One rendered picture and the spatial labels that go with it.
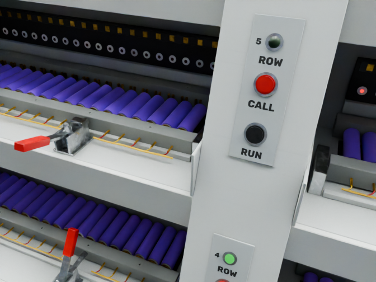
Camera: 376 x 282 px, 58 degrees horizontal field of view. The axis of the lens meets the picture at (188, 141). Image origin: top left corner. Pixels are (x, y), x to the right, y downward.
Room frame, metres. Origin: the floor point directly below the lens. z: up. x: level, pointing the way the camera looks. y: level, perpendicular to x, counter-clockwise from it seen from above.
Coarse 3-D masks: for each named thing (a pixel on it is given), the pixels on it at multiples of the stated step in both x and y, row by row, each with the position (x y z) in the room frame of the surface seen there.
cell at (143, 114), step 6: (156, 96) 0.46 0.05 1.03; (150, 102) 0.44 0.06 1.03; (156, 102) 0.45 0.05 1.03; (162, 102) 0.46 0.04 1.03; (144, 108) 0.43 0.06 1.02; (150, 108) 0.43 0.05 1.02; (156, 108) 0.44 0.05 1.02; (138, 114) 0.41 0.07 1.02; (144, 114) 0.42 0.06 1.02; (150, 114) 0.43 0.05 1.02; (144, 120) 0.41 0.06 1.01
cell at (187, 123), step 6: (198, 108) 0.43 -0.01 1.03; (204, 108) 0.44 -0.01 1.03; (192, 114) 0.42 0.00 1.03; (198, 114) 0.42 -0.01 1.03; (204, 114) 0.44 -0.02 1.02; (186, 120) 0.40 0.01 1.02; (192, 120) 0.41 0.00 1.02; (198, 120) 0.42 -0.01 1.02; (180, 126) 0.39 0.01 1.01; (186, 126) 0.39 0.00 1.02; (192, 126) 0.40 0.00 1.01
